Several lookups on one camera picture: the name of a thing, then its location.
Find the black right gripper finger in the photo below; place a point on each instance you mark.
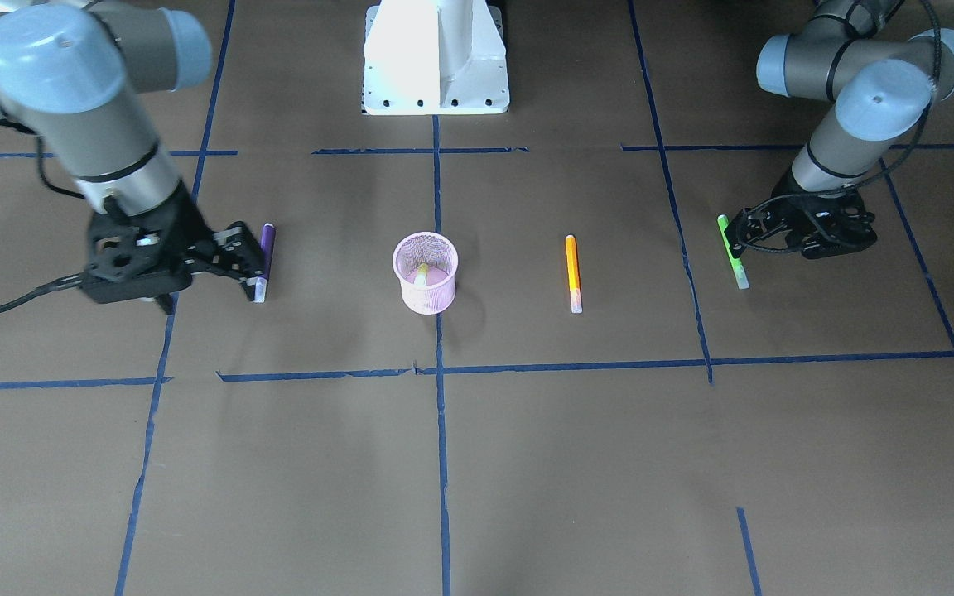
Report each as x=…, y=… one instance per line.
x=246, y=277
x=238, y=246

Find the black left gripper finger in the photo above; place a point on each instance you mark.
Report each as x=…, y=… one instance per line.
x=741, y=245
x=757, y=223

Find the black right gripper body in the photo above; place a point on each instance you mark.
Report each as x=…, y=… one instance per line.
x=181, y=225

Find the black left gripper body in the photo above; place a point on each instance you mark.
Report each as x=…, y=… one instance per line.
x=808, y=212

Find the purple highlighter pen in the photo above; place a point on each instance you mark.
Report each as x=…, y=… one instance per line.
x=267, y=244

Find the green highlighter pen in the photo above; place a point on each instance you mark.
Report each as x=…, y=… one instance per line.
x=736, y=265

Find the yellow highlighter pen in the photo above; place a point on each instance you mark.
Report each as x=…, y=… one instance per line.
x=421, y=275

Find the orange highlighter pen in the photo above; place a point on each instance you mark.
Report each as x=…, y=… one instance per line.
x=573, y=274

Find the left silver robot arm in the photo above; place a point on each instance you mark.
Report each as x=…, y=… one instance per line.
x=877, y=91

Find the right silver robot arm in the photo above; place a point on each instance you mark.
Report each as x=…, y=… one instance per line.
x=71, y=76

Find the pink mesh pen holder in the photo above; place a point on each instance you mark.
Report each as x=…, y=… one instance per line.
x=443, y=260

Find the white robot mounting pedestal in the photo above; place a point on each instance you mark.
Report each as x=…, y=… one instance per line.
x=435, y=57

